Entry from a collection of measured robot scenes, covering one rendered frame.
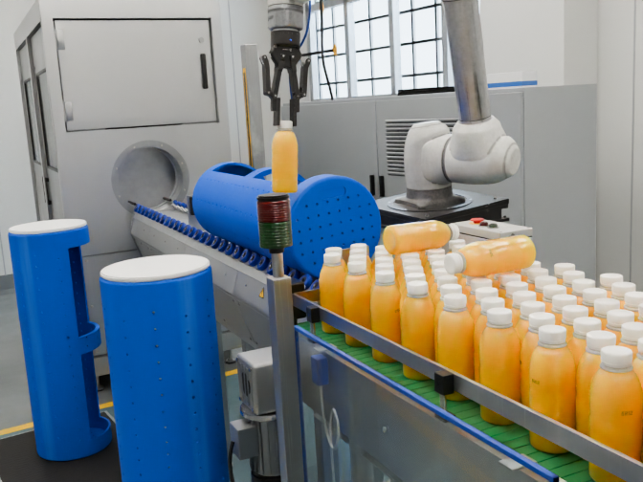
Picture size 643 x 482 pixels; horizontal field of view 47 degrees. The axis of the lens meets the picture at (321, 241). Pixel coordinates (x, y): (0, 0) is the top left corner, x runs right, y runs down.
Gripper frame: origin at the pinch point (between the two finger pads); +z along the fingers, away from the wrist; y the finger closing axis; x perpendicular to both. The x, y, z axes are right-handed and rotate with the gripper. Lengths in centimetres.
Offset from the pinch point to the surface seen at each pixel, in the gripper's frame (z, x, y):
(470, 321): 41, 74, -5
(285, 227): 26, 49, 19
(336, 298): 44, 27, -2
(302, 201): 22.5, -0.2, -5.2
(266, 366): 59, 25, 14
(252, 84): -24, -138, -39
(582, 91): -25, -93, -187
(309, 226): 29.1, -0.6, -7.4
